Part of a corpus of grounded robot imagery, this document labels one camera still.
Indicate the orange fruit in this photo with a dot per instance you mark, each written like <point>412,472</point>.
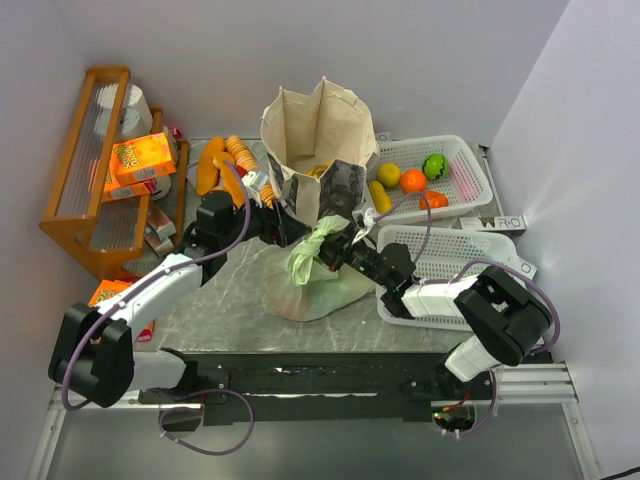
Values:
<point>413,180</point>

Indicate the purple tray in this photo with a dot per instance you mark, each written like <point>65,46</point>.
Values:
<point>192,172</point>

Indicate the yellow mango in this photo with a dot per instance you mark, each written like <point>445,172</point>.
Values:
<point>381,199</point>

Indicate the wooden shelf rack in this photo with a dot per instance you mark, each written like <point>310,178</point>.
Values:
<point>107,239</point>

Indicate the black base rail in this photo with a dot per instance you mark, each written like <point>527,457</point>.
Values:
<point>320,386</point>

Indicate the row of round crackers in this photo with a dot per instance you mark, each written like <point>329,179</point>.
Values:
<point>244,158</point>

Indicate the green watermelon ball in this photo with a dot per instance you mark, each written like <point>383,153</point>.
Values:
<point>436,167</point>

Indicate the front white perforated basket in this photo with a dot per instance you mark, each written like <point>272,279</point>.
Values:
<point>444,252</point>

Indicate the grey RIO block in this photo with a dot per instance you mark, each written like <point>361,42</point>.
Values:
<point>494,223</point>

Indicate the beige canvas tote bag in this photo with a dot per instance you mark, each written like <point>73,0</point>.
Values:
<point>300,131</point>

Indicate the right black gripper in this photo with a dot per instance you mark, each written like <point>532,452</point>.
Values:
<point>335,250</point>

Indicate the back white perforated basket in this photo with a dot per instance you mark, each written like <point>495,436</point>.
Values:
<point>466,186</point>

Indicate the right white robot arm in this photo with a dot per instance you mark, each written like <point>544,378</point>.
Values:
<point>506,312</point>

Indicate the orange cracker box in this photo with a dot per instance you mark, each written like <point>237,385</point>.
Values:
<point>113,191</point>
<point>141,159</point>

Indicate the white perforated basket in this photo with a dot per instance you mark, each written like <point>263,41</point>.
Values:
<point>444,252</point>
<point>466,186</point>

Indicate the long bread loaf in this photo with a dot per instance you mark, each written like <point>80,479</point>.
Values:
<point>215,144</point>

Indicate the yellow lemon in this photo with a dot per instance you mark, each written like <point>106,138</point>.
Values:
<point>389,175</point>

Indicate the orange box on floor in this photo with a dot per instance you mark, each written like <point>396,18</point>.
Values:
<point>108,289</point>

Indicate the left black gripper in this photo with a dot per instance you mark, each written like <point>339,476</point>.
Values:
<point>279,226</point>

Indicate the red tomato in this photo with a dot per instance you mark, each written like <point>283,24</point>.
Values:
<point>433,199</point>

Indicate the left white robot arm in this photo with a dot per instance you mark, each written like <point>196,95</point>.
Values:
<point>94,354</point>

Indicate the orange gummy snack bag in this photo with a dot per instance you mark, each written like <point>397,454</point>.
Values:
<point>318,170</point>

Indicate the green plastic grocery bag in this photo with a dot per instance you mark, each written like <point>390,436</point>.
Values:
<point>297,286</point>

